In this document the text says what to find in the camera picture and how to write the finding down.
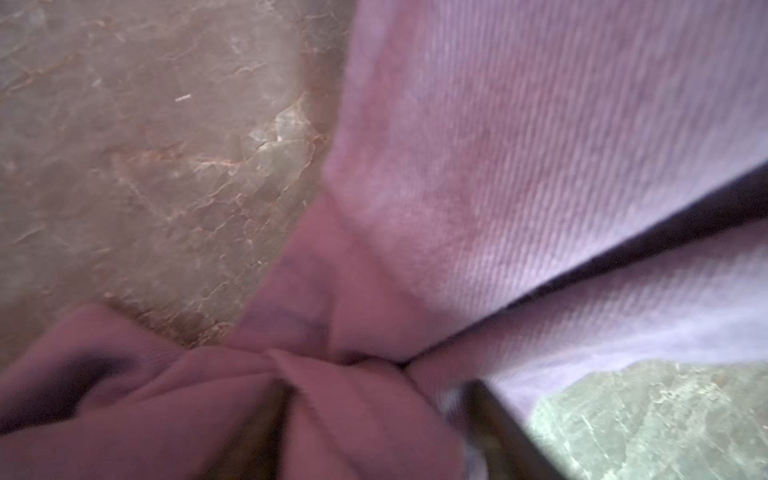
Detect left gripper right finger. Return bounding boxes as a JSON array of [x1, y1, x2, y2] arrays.
[[463, 380, 566, 480]]

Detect purple trousers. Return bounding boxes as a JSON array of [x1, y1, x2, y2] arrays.
[[1, 1, 767, 479]]

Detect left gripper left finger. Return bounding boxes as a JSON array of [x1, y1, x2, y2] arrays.
[[206, 383, 293, 480]]

